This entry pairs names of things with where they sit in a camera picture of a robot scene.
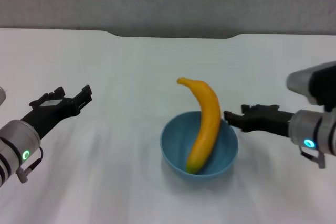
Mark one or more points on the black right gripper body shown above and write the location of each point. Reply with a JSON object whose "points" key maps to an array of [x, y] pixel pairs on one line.
{"points": [[270, 123]]}

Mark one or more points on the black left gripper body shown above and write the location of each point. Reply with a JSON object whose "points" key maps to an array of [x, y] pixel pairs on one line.
{"points": [[52, 110]]}

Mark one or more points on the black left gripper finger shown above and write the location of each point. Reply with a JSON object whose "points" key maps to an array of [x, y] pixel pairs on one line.
{"points": [[84, 93], [84, 102]]}

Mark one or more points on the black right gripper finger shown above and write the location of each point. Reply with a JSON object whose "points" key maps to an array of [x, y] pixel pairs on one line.
{"points": [[258, 109], [235, 120]]}

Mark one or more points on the yellow banana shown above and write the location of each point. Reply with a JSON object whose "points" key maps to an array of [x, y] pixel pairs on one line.
{"points": [[207, 119]]}

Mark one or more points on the blue plastic bowl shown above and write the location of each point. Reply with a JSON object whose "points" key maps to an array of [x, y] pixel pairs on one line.
{"points": [[178, 142]]}

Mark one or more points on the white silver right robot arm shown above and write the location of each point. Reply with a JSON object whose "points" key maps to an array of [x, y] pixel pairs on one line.
{"points": [[315, 132]]}

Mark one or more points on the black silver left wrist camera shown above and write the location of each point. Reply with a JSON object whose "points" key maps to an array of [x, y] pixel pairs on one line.
{"points": [[1, 95]]}

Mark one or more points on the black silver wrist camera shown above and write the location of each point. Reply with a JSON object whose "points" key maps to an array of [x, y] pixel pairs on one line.
{"points": [[1, 95], [315, 82]]}

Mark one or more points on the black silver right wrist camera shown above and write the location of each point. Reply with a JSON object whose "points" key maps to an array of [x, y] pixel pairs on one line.
{"points": [[315, 82]]}

